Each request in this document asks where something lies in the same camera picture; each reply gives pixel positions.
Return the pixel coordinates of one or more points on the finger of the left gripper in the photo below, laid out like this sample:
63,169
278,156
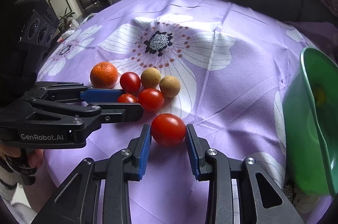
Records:
105,112
87,93

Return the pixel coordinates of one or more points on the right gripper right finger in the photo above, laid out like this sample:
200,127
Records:
260,199

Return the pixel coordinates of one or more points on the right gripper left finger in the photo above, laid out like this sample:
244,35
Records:
76,199

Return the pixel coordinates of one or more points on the red tomato with stem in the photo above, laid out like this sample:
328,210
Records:
130,82

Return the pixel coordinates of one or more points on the large red cherry tomato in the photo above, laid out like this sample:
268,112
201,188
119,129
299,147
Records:
168,130

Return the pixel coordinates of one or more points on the left hand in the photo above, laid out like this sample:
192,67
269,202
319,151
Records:
34,159

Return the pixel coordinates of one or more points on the small partly hidden red tomato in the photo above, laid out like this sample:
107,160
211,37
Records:
127,98

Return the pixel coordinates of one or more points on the orange mandarin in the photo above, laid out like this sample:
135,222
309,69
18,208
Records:
104,75

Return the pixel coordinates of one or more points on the potted green plant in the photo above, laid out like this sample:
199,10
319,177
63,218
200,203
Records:
65,19

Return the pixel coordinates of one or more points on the tan longan left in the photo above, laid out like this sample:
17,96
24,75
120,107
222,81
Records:
150,78

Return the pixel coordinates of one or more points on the tan longan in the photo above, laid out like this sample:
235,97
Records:
169,86
150,78

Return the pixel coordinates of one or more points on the tan longan right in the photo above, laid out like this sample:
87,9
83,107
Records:
169,86

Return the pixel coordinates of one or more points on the green plastic bowl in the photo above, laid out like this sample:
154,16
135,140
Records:
310,114

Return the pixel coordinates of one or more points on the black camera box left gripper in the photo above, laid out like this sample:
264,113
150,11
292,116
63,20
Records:
35,22

